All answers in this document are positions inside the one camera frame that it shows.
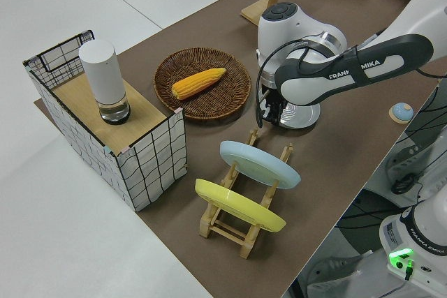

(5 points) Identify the light blue plate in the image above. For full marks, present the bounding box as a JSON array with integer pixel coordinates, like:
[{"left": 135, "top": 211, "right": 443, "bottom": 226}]
[{"left": 219, "top": 140, "right": 302, "bottom": 191}]

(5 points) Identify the white cylinder bottle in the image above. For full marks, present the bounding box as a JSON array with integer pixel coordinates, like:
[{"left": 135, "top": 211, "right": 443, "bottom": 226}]
[{"left": 78, "top": 40, "right": 132, "bottom": 126}]

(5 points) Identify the brown table mat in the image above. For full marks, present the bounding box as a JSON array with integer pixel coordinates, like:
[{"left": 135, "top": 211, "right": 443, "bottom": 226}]
[{"left": 34, "top": 0, "right": 447, "bottom": 298}]

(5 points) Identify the black arm wrist cable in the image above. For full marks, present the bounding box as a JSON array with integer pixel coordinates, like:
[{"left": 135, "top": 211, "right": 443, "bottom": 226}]
[{"left": 254, "top": 33, "right": 380, "bottom": 130}]

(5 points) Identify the yellow plate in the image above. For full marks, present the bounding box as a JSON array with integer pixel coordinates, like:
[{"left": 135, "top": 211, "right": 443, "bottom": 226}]
[{"left": 194, "top": 178, "right": 288, "bottom": 234}]

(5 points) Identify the brown wicker basket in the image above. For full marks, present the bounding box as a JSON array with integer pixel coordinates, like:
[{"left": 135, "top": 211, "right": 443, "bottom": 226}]
[{"left": 153, "top": 47, "right": 253, "bottom": 124}]

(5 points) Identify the wooden dish rack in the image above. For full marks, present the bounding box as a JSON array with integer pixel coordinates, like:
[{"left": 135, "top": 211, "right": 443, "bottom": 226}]
[{"left": 198, "top": 128, "right": 295, "bottom": 260}]

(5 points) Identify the yellow corn cob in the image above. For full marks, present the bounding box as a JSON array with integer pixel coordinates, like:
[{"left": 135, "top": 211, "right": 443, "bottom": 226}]
[{"left": 171, "top": 67, "right": 227, "bottom": 101}]

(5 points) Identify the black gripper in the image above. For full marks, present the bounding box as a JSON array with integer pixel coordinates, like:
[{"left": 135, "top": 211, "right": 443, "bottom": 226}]
[{"left": 262, "top": 88, "right": 291, "bottom": 127}]

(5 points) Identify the gray plate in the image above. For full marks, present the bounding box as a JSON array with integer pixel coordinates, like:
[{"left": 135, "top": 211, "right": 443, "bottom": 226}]
[{"left": 278, "top": 101, "right": 322, "bottom": 130}]

